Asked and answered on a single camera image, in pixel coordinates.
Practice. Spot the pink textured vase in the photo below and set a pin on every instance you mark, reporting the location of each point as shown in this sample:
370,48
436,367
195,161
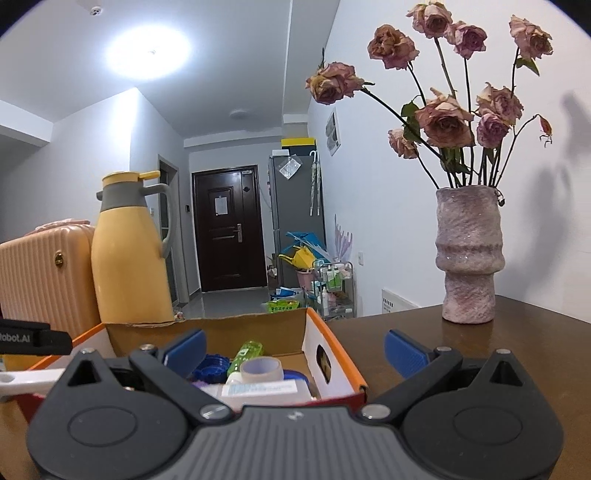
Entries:
468,249

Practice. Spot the white smoke detector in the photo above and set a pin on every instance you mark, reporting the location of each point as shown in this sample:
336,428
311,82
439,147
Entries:
95,10

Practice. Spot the pink ribbed suitcase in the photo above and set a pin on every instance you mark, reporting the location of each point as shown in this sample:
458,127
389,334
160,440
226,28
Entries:
46,277

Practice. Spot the yellow and black box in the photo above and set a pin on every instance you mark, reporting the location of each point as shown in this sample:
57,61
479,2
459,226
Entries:
298,146

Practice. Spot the metal storage cart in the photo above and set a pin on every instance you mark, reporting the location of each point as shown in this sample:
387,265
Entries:
334,290

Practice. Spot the grey refrigerator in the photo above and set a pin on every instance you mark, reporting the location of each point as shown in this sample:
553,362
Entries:
286,217

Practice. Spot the blue and white bag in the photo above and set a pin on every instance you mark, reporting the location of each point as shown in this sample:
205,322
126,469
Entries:
285,293

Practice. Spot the translucent tape roll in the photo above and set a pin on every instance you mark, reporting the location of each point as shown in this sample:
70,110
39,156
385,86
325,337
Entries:
261,374

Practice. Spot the pink plastic bucket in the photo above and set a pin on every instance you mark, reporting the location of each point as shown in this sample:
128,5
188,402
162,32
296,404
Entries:
304,279

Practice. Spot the flat white plastic box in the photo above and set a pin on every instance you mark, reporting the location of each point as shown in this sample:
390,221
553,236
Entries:
258,390

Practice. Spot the grey interior door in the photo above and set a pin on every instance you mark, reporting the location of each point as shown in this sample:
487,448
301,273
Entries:
168,221

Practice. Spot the bunch of dried pink roses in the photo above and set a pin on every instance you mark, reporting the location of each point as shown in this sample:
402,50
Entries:
445,122

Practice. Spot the white folded umbrella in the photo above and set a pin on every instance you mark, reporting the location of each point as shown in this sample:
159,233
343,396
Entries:
312,184
318,184

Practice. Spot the red printed cardboard box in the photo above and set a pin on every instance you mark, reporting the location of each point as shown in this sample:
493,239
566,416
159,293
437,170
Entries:
258,332

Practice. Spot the white paper notice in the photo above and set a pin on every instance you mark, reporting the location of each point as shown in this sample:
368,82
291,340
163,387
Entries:
221,206

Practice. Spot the black and white wall picture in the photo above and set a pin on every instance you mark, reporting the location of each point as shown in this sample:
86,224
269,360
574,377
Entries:
332,134

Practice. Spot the bright ceiling light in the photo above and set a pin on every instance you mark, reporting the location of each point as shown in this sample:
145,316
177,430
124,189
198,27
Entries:
147,48

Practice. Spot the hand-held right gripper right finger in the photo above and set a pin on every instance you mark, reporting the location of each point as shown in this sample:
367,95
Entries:
406,353

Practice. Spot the green printed bag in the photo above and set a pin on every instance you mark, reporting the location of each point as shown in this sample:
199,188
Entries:
282,306

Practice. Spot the yellow watering can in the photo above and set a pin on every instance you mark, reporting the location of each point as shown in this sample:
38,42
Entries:
304,258

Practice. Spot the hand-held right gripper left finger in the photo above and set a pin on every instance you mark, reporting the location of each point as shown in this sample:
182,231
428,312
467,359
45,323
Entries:
187,350

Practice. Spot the blue ridged bottle cap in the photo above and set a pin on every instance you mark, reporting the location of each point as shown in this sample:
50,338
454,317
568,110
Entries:
214,367

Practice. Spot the dark brown entrance door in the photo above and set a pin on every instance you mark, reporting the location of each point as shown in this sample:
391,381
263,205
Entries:
217,258

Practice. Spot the clear plastic bag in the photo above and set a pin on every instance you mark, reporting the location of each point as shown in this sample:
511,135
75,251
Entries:
290,167

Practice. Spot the green transparent bottle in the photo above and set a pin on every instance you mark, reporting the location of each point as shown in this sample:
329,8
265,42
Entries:
247,350

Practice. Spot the purple feather wall decoration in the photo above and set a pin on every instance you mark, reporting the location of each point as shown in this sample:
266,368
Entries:
342,242

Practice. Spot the red and white lint brush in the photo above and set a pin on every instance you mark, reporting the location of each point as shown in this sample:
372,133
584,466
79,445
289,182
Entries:
27,379

